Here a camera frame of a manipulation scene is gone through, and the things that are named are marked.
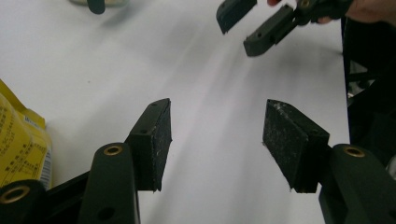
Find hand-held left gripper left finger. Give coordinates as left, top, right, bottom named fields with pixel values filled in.
left=78, top=98, right=173, bottom=224

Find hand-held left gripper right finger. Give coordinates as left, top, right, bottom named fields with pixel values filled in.
left=262, top=98, right=396, bottom=224

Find yellow and green seasoning pouch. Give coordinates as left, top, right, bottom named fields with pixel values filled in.
left=0, top=78, right=53, bottom=190

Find glass jar with black lid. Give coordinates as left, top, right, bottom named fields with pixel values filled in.
left=68, top=0, right=130, bottom=15

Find dark metal stand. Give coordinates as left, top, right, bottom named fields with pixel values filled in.
left=340, top=17, right=396, bottom=169

